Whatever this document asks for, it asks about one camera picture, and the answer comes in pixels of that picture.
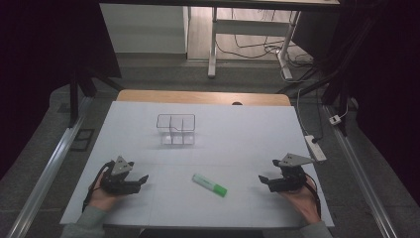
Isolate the aluminium rail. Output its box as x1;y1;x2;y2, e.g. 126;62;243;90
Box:
5;95;94;238
321;103;399;238

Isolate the black right gripper strap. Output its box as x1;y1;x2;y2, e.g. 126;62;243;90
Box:
303;174;323;220

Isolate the black gripper strap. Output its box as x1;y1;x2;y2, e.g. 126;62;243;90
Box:
303;174;323;220
81;161;115;213

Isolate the black metal stand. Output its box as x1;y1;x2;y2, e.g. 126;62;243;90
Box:
66;63;126;129

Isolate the black left gripper strap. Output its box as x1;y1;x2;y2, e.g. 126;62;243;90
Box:
81;161;115;213

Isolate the black curtain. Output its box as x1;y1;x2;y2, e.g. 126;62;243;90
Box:
0;0;123;181
291;0;420;207

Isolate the black rectangular floor frame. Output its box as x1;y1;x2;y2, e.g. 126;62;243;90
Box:
69;128;96;153

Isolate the white power strip cable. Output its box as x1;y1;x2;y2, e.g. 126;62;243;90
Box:
295;86;315;138

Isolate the white table cover sheet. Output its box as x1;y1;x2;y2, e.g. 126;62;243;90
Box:
59;100;335;230

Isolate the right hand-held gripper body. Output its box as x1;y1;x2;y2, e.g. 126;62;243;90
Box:
267;152;315;193

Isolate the wooden table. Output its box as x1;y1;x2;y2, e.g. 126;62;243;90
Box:
116;88;292;107

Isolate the green highlighter marker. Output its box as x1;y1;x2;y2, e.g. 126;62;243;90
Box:
191;173;229;198

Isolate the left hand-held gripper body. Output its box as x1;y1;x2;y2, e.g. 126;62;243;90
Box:
99;155;143;196

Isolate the tangle of floor cables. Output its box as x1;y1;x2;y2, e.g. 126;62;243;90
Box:
215;8;315;84

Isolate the person's right hand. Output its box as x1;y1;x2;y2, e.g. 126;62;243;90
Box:
279;175;322;226

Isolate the white power strip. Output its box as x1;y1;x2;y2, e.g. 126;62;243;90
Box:
303;134;328;164

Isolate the person's left hand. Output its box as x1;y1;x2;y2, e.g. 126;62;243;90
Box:
87;172;124;212

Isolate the clear plastic organizer box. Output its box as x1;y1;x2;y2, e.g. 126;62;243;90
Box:
156;113;197;147

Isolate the black cable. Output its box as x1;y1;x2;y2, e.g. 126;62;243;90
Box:
310;86;326;145

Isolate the white desk frame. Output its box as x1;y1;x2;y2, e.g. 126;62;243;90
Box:
207;6;302;81

